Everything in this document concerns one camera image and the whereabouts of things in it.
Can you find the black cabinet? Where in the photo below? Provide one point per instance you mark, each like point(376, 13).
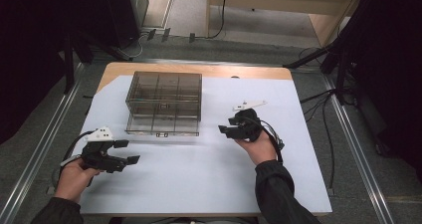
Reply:
point(121, 11)

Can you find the transparent drawer box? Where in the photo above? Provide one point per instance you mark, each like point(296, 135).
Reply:
point(164, 103)

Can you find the person's right hand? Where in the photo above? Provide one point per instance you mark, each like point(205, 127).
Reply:
point(260, 149)

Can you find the dark curtain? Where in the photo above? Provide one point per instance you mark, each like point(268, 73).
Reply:
point(30, 51)
point(391, 68)

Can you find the person's left hand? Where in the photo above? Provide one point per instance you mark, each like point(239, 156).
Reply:
point(73, 180)

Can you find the metal floor rail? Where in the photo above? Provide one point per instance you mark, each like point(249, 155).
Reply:
point(360, 151)
point(40, 141)
point(205, 62)

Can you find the white table mat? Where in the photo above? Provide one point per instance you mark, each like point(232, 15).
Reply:
point(205, 177)

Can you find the black metal stand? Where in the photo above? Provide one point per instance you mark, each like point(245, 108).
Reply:
point(331, 58)
point(69, 64)

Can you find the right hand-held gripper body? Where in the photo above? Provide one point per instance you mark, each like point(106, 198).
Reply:
point(247, 126)

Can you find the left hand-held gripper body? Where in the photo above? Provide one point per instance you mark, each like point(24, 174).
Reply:
point(99, 156)

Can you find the wooden shelf unit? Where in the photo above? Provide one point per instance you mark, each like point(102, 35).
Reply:
point(282, 1)

